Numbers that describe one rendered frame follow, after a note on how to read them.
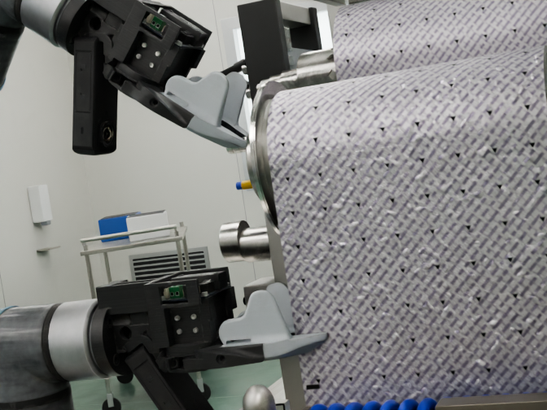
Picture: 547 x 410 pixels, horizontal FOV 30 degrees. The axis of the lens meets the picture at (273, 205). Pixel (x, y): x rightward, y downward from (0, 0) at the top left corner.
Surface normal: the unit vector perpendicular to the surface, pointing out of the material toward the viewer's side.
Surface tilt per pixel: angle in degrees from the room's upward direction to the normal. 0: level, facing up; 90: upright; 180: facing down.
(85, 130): 90
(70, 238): 90
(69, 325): 61
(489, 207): 90
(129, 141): 90
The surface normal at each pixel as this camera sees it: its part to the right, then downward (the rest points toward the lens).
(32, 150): 0.92, -0.12
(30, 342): -0.37, -0.14
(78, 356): -0.31, 0.28
